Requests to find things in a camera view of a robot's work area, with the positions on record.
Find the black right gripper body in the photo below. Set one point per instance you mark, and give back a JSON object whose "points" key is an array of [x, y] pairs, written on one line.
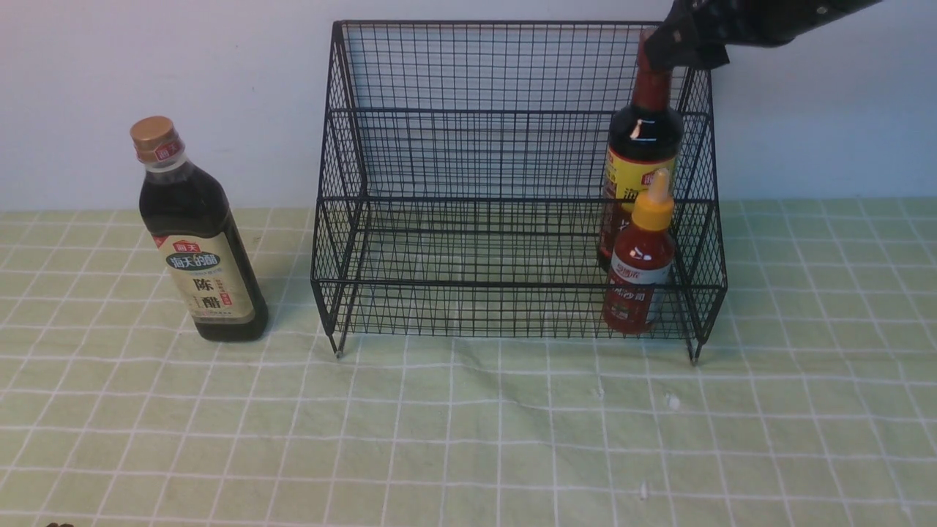
{"points": [[695, 34]]}

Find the soy sauce bottle red cap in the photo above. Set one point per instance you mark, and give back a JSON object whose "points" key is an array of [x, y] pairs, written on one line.
{"points": [[643, 137]]}

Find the small red sauce bottle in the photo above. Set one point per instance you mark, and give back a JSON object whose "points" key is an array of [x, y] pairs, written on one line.
{"points": [[641, 261]]}

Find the dark vinegar bottle gold cap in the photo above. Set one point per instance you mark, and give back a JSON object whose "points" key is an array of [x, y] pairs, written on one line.
{"points": [[188, 215]]}

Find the green checkered tablecloth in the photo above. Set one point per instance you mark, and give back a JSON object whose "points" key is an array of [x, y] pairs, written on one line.
{"points": [[813, 403]]}

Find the black wire mesh shelf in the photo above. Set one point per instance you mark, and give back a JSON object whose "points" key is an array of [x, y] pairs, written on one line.
{"points": [[460, 190]]}

